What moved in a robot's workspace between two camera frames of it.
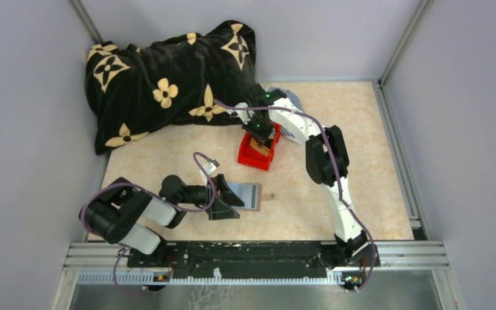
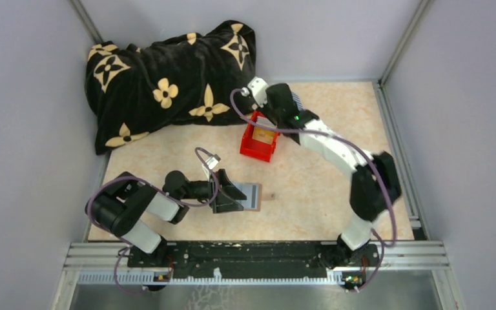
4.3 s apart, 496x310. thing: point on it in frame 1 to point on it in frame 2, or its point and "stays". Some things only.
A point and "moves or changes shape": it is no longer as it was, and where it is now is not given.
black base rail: x=255 y=259 stays
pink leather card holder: x=251 y=194 stays
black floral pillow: x=133 y=90 stays
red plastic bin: x=250 y=156 moves or changes shape
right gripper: x=260 y=133 to x=268 y=108
